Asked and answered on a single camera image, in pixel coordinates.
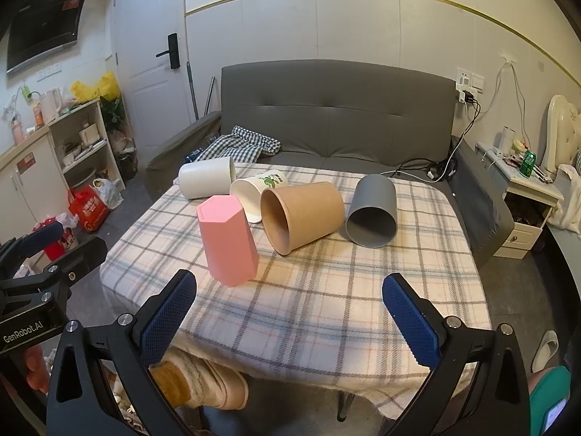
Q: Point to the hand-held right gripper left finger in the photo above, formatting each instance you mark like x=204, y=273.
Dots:
x=168, y=322

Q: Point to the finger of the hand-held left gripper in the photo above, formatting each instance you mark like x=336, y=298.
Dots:
x=84, y=256
x=41, y=238

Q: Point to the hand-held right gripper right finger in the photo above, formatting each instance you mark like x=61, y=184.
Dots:
x=408, y=327

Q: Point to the brown paper cup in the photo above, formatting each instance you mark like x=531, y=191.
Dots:
x=308, y=213

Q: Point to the pink hexagonal cup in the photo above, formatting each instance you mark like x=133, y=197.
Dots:
x=227, y=245

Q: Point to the grey plastic cup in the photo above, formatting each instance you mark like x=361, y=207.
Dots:
x=372, y=195

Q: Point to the white plastic cup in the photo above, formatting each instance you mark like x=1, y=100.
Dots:
x=204, y=177

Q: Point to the white paper cup green print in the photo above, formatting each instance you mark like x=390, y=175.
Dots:
x=247, y=196

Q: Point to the white thermos cup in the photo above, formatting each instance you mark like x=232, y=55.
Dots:
x=507, y=141

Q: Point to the person's left hand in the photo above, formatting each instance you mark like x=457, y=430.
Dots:
x=36, y=370

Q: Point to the red cartoon bag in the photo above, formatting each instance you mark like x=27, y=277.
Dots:
x=63, y=236

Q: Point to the red paper bag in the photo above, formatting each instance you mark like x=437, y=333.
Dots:
x=88, y=211

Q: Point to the yellow sock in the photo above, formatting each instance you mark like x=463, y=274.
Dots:
x=170, y=381

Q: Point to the white kitchen cabinet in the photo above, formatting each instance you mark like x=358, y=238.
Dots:
x=31, y=177

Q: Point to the white plastic bag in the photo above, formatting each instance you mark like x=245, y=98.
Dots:
x=109, y=193

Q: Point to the beige plush slipper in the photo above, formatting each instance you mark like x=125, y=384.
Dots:
x=218, y=386

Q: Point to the plaid tablecloth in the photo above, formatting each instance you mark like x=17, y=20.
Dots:
x=317, y=299

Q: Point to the orange bottle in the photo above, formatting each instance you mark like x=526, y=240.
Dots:
x=17, y=131

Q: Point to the white open shelf unit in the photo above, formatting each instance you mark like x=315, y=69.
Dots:
x=102, y=145

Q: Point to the white electric kettle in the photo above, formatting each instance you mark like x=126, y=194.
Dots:
x=51, y=104

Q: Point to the white slipper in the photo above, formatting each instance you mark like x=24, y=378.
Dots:
x=544, y=349

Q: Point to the white nightstand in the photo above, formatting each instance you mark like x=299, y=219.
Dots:
x=531, y=218

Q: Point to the yellow plastic bag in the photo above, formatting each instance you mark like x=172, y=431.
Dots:
x=106, y=86

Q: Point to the white door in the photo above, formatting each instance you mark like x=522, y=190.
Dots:
x=145, y=81

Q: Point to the checked cloth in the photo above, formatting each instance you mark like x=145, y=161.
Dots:
x=245, y=145

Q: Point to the white cloth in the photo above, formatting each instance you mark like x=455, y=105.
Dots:
x=567, y=204

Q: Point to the black range hood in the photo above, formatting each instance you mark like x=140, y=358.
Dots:
x=41, y=32

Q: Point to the grey sofa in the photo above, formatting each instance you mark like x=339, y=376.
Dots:
x=340, y=118

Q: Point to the cream bed headboard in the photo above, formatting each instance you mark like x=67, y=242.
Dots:
x=560, y=131

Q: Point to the white wall socket panel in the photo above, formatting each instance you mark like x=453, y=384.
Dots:
x=472, y=79

